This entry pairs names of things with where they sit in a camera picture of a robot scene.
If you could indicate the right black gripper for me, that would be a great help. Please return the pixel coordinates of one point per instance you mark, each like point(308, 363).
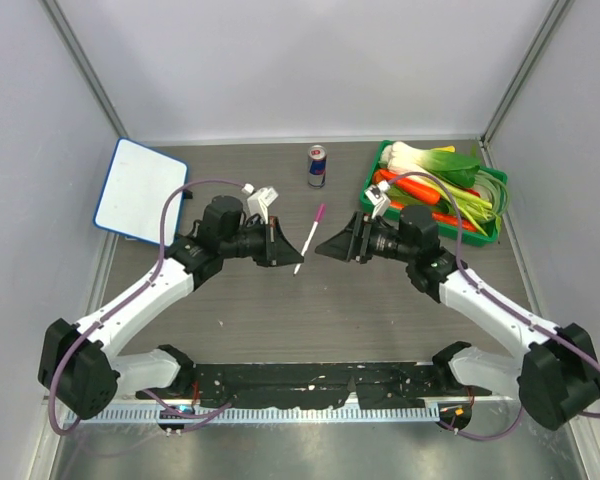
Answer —
point(353, 242)

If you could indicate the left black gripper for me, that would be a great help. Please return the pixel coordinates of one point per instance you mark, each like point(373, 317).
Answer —
point(277, 250)

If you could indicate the pink capped marker pen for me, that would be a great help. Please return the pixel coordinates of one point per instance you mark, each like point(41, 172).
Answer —
point(318, 217)

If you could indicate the blue framed whiteboard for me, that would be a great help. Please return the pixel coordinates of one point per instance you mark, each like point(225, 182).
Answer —
point(138, 182)

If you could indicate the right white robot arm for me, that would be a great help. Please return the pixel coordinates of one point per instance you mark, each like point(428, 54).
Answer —
point(547, 368)

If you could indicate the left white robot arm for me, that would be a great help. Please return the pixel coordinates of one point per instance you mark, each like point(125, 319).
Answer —
point(82, 364)

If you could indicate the large orange carrot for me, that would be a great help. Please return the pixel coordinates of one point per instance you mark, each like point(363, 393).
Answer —
point(406, 191)

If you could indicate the red bull can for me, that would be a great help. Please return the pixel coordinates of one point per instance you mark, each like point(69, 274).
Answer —
point(317, 159)

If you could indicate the small orange carrot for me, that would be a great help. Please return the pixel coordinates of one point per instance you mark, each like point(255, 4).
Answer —
point(396, 207)

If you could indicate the white green bok choy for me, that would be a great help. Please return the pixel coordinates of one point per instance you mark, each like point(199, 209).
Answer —
point(445, 163)

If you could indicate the green plastic tray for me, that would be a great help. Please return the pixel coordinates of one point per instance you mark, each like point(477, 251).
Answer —
point(378, 174)

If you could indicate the green onion bunch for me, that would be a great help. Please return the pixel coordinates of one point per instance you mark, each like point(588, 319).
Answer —
point(482, 205)

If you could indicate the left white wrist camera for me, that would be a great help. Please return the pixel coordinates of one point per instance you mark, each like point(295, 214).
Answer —
point(259, 202)

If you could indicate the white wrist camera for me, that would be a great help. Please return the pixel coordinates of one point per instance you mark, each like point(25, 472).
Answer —
point(259, 202)
point(376, 194)

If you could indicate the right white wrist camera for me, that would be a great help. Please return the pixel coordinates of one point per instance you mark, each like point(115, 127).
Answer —
point(376, 194)

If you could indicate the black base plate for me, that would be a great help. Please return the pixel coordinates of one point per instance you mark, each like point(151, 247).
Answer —
point(319, 386)

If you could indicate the white slotted cable duct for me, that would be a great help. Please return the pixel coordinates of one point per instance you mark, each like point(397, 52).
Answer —
point(147, 412)

